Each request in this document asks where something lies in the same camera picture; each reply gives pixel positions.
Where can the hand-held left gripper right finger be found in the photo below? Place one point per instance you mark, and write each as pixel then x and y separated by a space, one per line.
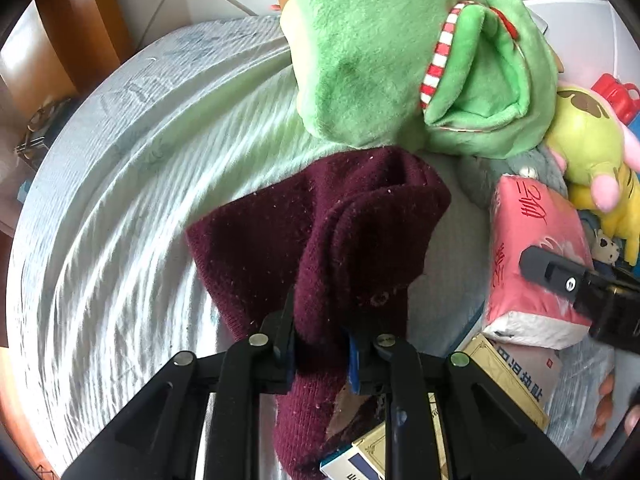
pixel 354 365

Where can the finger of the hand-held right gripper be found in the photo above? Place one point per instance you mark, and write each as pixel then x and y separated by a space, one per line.
pixel 550 270

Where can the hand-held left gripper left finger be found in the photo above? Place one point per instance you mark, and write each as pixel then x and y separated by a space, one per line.
pixel 289 365

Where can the pink tissue pack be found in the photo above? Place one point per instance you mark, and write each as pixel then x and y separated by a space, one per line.
pixel 525 240

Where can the grey furry plush toy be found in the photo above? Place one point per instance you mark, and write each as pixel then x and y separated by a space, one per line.
pixel 490 180

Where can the maroon knit hat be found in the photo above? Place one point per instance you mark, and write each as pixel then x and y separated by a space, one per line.
pixel 310 220

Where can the person's right hand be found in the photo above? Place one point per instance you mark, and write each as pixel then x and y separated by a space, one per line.
pixel 604 410

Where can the cream gold-trimmed box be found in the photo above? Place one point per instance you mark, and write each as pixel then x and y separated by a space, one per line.
pixel 372 445

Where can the yellow striped plush toy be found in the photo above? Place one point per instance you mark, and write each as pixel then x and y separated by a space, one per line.
pixel 625 210

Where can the blue and white box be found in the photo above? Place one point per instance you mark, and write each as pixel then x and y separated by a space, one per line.
pixel 345 465

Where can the pink plush with green hood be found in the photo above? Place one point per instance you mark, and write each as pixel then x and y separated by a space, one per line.
pixel 585 145

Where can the gold flat box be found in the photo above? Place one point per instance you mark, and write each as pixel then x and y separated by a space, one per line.
pixel 500 390

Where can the red plastic container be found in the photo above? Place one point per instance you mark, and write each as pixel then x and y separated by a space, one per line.
pixel 612 95

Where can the green plush frog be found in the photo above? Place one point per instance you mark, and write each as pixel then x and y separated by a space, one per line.
pixel 375 50

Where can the dark clutter beside desk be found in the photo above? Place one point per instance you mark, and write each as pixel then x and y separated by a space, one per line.
pixel 42 130

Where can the curved wooden frame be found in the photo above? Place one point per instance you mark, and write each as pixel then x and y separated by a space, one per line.
pixel 60 25

